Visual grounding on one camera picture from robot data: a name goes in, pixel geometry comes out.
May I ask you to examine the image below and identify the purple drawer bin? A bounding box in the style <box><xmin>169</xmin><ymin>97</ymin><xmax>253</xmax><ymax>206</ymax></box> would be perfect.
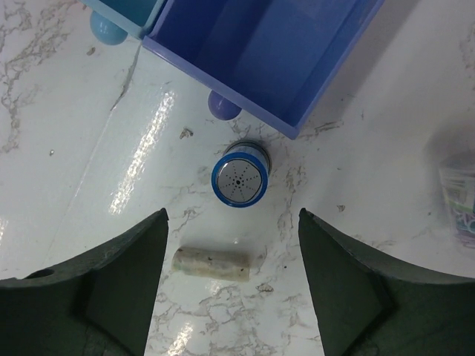
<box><xmin>142</xmin><ymin>0</ymin><xmax>381</xmax><ymax>139</ymax></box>

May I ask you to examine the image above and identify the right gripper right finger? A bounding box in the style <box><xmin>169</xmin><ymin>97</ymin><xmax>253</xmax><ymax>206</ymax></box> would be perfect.
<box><xmin>298</xmin><ymin>210</ymin><xmax>474</xmax><ymax>355</ymax></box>

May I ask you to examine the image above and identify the cyan drawer bin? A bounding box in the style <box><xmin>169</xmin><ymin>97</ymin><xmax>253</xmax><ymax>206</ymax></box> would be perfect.
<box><xmin>81</xmin><ymin>0</ymin><xmax>166</xmax><ymax>45</ymax></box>

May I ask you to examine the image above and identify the clear paperclip box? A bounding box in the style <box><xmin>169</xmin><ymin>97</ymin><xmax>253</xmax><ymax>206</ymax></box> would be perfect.
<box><xmin>436</xmin><ymin>129</ymin><xmax>475</xmax><ymax>249</ymax></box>

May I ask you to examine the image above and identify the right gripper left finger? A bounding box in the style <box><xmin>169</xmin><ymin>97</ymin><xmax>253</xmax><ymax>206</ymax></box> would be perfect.
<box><xmin>1</xmin><ymin>209</ymin><xmax>168</xmax><ymax>355</ymax></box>

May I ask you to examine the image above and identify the blue cap stamp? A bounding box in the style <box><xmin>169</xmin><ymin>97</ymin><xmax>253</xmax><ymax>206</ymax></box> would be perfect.
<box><xmin>211</xmin><ymin>139</ymin><xmax>272</xmax><ymax>208</ymax></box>

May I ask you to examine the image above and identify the white chalk stick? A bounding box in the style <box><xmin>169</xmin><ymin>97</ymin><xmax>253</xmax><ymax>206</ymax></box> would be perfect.
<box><xmin>171</xmin><ymin>247</ymin><xmax>251</xmax><ymax>282</ymax></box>

